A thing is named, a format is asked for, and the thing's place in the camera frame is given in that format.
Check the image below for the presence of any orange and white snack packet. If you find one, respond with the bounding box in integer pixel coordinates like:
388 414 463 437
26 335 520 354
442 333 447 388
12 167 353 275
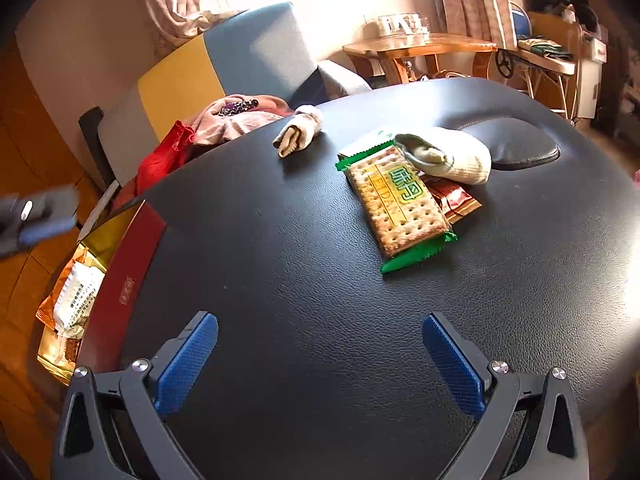
36 259 107 341

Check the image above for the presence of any purple patterned cloth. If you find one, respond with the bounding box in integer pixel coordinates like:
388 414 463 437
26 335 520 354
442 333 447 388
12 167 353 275
217 99 261 117

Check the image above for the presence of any grey sock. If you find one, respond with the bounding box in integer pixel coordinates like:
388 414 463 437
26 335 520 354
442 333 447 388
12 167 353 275
272 105 323 159

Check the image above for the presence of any clear plastic organizer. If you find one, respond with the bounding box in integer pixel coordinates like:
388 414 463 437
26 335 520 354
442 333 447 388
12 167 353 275
367 11 432 38

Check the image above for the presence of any green folded cloth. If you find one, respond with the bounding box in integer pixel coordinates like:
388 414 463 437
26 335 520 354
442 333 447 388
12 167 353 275
517 35 576 61

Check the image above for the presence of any pink cloth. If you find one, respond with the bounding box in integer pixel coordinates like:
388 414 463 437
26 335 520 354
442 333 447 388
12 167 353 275
185 95 296 146

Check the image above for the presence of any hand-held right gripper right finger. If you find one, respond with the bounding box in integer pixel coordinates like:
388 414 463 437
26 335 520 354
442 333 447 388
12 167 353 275
421 312 586 480

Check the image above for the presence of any beige and green sock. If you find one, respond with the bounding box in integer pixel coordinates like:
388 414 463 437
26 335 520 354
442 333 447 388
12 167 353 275
394 127 493 185

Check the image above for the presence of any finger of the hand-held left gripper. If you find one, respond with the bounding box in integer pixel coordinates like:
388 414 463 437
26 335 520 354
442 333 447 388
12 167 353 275
22 185 81 221
20 217 78 248

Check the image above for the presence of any wooden side table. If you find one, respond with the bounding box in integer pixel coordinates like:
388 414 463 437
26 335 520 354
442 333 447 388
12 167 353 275
342 33 498 83

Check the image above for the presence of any blue and yellow armchair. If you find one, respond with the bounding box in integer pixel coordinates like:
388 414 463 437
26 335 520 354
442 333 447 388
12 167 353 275
79 2 373 186

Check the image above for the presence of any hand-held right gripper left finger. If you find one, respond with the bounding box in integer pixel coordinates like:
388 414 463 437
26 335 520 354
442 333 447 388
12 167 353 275
52 311 219 480

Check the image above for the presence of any pink patterned curtain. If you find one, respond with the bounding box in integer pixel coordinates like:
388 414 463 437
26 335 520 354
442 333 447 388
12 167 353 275
132 0 246 51
432 0 518 58

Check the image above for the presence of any black leather face cushion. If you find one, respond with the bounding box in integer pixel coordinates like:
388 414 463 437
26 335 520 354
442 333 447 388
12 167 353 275
452 117 561 171

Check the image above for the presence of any red and gold box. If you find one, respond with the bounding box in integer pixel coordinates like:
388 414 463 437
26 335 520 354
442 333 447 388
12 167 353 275
37 199 167 386

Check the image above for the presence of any brown sachet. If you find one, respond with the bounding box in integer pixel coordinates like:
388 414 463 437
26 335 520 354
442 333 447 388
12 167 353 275
425 175 482 225

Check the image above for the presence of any white cabinet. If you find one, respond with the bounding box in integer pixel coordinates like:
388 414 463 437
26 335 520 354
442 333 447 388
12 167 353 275
575 30 608 121

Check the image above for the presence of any large green cracker packet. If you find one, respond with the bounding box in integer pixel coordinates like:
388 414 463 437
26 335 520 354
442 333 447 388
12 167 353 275
335 127 458 275

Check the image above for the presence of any red cloth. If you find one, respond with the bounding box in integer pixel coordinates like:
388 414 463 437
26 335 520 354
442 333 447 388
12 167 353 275
135 120 196 196

